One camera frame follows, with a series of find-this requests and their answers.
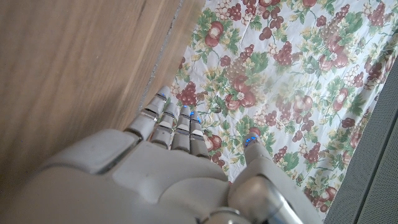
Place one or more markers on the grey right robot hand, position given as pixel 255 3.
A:
pixel 149 180

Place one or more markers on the grey tape outline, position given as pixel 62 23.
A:
pixel 158 59

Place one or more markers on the fruit print backdrop cloth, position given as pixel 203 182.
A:
pixel 280 77

